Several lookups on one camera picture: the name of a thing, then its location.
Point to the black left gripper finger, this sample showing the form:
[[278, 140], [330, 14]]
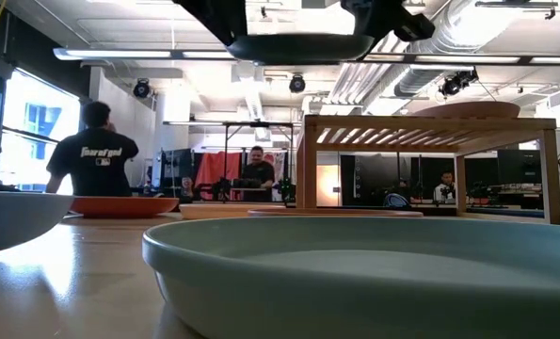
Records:
[[228, 21]]

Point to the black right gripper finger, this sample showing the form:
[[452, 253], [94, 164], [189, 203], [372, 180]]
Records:
[[373, 29]]

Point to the dark green plate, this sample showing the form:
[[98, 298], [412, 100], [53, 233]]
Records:
[[300, 49]]

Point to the pale pink plate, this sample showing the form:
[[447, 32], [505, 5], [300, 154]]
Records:
[[468, 110]]

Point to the terracotta plate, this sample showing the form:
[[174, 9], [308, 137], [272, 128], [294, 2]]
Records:
[[336, 213]]

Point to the pale peach plate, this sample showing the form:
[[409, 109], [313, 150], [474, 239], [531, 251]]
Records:
[[228, 212]]

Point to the orange plate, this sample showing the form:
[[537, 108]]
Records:
[[124, 207]]

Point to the pale blue-green plate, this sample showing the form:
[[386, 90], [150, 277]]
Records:
[[355, 292]]

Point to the slate blue plate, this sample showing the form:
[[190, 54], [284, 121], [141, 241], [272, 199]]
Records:
[[16, 216]]

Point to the wooden slatted shelf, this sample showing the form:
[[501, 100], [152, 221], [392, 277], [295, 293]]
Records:
[[430, 124]]

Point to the black round spotlight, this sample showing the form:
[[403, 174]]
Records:
[[297, 85], [141, 89]]

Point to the black spotlight cluster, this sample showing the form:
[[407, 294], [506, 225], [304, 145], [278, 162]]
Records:
[[451, 86]]

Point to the long ceiling light bar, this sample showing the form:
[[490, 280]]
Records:
[[119, 54]]

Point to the red hanging cloth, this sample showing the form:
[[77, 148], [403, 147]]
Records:
[[213, 169]]

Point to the black monitor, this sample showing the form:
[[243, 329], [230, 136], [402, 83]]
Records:
[[178, 165]]

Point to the person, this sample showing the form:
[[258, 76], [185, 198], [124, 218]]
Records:
[[187, 186], [96, 165], [259, 174], [444, 190]]

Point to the orange lit panel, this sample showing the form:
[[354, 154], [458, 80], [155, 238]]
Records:
[[327, 186]]

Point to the blue white rugby ball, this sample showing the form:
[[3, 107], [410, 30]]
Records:
[[396, 201]]

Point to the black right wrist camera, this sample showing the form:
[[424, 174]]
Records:
[[413, 27]]

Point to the silver ventilation duct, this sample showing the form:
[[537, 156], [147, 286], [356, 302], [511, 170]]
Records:
[[453, 35]]

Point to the black workstation frame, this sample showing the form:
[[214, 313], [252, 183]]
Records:
[[260, 124]]

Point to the black aluminium table frame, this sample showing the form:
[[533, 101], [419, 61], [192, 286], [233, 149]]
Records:
[[439, 211]]

